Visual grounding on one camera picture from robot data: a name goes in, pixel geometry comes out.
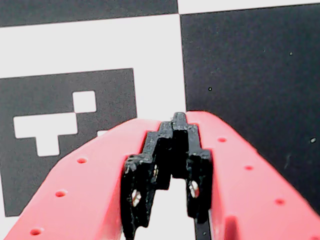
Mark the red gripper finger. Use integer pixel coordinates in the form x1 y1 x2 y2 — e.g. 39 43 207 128
3 118 175 240
171 111 320 240

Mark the black white checkerboard marker mat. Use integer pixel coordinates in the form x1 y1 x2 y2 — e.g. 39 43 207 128
0 0 320 240

